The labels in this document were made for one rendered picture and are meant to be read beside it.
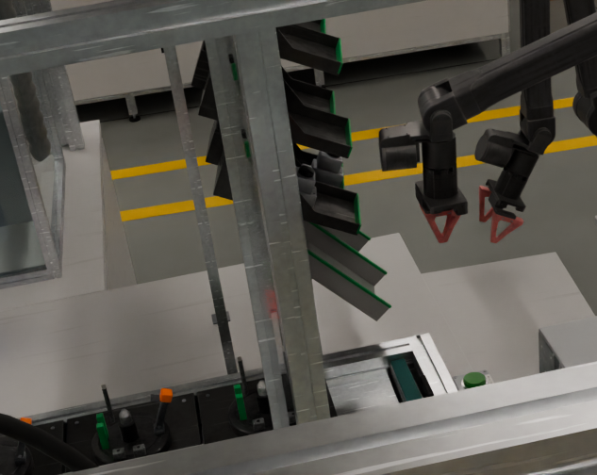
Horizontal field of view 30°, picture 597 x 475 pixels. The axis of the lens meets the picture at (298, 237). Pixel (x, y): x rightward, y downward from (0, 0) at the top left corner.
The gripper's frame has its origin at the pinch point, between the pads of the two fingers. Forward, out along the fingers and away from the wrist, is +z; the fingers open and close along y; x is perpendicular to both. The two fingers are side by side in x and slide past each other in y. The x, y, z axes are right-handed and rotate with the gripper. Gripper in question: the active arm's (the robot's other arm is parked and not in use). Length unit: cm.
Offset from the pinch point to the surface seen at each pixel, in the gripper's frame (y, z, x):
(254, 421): 10.3, 24.0, -37.6
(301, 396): 83, -35, -36
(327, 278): -16.4, 14.3, -18.6
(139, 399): -9, 29, -58
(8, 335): -58, 40, -88
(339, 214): -21.4, 3.6, -14.3
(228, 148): 26, -35, -36
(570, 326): 110, -58, -21
